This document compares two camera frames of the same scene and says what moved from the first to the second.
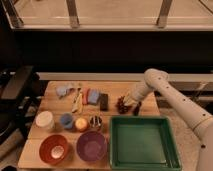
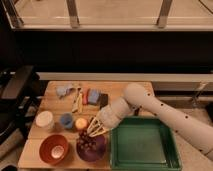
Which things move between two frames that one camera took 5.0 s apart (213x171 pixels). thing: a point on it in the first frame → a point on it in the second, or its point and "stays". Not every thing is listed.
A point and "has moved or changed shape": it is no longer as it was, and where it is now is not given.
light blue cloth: x=62 y=91 stays
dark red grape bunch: x=122 y=107 has moved or changed shape
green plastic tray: x=143 y=143 stays
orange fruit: x=81 y=124 stays
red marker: x=85 y=96 stays
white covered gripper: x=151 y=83 → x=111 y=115
